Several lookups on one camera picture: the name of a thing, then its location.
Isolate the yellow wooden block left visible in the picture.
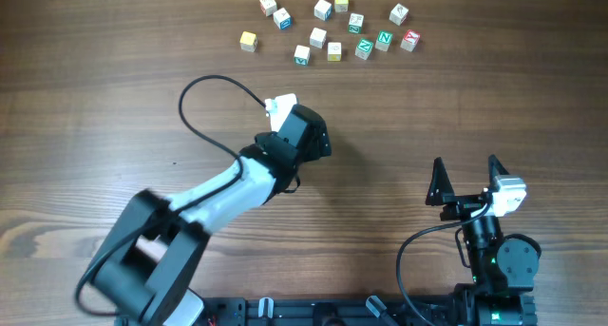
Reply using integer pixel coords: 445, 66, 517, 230
239, 31, 257, 52

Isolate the dark green block Z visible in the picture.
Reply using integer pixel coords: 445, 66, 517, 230
348, 13, 364, 34

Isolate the red wooden letter block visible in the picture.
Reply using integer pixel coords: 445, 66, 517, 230
400, 29, 421, 52

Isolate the green wooden block N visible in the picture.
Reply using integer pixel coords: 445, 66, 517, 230
374, 30, 393, 52

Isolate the plain wooden block centre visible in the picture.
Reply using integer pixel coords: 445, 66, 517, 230
310, 28, 327, 48

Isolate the right camera cable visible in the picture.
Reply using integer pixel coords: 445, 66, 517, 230
395, 187, 493, 326

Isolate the yellow-edged wooden block K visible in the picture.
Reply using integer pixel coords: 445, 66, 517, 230
327, 42, 342, 62

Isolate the plain wooden block bird picture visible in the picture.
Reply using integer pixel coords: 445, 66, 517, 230
389, 3, 409, 26

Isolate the red-edged wooden block top left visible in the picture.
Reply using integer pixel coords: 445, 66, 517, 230
259, 0, 278, 17

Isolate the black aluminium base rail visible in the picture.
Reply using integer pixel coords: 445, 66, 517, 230
113, 295, 539, 326

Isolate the yellow wooden block top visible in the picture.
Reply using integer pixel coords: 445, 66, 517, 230
334, 0, 350, 13

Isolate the left camera cable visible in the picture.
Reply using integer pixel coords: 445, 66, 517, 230
73, 74, 268, 317

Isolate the green wooden block Z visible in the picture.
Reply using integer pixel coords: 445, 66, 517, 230
355, 38, 374, 60

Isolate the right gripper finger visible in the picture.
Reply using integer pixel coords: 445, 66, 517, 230
425, 157, 455, 206
488, 154, 509, 188

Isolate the camera cable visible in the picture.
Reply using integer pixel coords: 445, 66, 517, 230
73, 74, 268, 317
395, 187, 493, 326

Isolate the yellow wooden block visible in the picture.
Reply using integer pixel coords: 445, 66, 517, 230
239, 31, 257, 52
334, 0, 350, 13

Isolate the blue-edged wooden block P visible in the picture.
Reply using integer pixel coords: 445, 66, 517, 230
313, 0, 333, 21

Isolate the teal-edged wooden block V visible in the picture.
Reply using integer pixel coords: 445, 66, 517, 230
294, 45, 311, 66

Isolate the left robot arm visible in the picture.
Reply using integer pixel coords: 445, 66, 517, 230
74, 104, 332, 325

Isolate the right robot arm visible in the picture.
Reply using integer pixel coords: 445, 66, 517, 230
426, 155, 542, 326

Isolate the blue-edged wooden block A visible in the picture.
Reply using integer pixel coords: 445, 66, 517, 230
273, 8, 292, 29

